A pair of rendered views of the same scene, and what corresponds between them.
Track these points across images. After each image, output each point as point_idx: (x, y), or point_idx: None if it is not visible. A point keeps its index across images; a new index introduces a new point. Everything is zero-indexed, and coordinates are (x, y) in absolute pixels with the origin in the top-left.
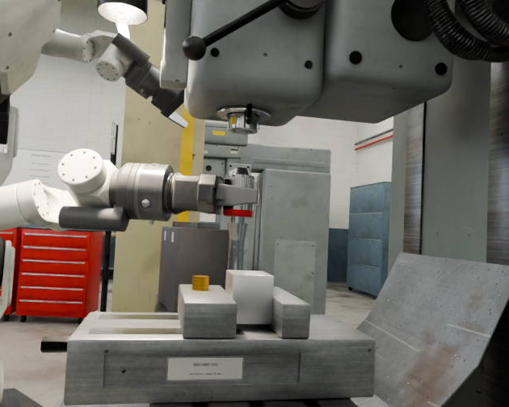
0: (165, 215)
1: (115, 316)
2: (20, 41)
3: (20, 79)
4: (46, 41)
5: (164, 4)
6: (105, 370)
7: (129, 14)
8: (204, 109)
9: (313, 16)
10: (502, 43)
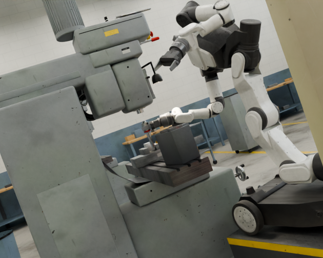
0: (163, 126)
1: None
2: (196, 62)
3: (209, 62)
4: (197, 51)
5: (149, 78)
6: None
7: (157, 79)
8: (147, 105)
9: None
10: None
